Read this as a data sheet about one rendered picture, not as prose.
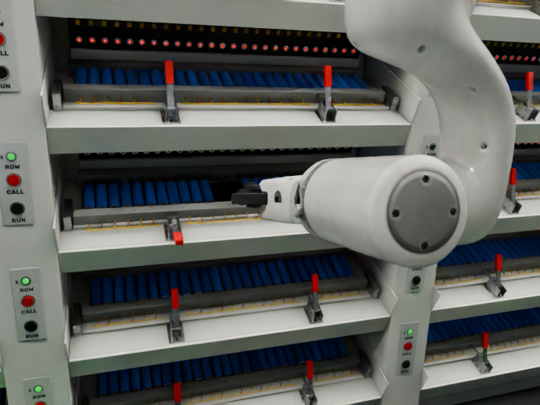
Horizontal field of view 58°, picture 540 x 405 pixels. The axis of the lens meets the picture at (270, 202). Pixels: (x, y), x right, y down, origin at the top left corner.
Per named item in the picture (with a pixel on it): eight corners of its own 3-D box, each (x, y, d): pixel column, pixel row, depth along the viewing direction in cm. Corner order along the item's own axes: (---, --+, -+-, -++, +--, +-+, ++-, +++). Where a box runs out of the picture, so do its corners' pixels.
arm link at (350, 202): (390, 158, 49) (304, 157, 46) (485, 154, 36) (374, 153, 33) (388, 241, 49) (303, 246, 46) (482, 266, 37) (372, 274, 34)
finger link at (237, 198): (236, 206, 53) (228, 202, 58) (304, 202, 55) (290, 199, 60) (235, 195, 53) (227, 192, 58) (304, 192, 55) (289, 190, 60)
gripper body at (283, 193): (288, 240, 48) (256, 227, 59) (379, 232, 51) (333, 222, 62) (285, 164, 48) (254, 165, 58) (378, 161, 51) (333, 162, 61)
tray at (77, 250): (394, 243, 96) (409, 205, 90) (60, 273, 78) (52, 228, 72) (353, 182, 111) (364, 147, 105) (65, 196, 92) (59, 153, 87)
